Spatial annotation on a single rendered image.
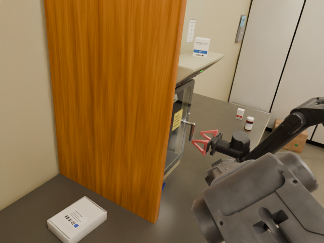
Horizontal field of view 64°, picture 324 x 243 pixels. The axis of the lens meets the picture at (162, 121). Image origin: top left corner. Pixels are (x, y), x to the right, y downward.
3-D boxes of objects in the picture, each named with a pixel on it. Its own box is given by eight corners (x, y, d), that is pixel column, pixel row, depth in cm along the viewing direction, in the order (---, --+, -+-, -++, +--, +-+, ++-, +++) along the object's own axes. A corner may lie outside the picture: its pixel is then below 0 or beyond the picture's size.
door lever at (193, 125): (182, 136, 118) (180, 139, 116) (186, 118, 114) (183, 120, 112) (193, 140, 116) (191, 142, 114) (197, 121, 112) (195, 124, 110)
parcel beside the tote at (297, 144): (268, 145, 350) (274, 126, 338) (269, 135, 378) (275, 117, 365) (301, 154, 337) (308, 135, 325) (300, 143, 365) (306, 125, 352)
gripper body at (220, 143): (211, 141, 104) (228, 147, 101) (219, 132, 113) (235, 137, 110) (208, 155, 107) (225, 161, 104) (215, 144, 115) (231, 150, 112)
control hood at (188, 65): (155, 91, 83) (158, 60, 79) (194, 72, 109) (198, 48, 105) (187, 101, 79) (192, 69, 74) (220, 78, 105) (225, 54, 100)
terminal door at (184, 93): (147, 190, 103) (157, 97, 85) (181, 155, 127) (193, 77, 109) (149, 191, 102) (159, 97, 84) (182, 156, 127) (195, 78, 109)
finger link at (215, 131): (197, 130, 111) (218, 137, 108) (203, 124, 117) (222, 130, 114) (195, 143, 114) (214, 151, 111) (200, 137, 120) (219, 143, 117)
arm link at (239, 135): (243, 174, 100) (259, 164, 103) (248, 156, 92) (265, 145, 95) (222, 154, 107) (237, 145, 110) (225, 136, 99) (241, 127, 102)
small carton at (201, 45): (192, 56, 91) (195, 38, 88) (194, 53, 95) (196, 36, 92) (206, 58, 90) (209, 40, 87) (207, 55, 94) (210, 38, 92)
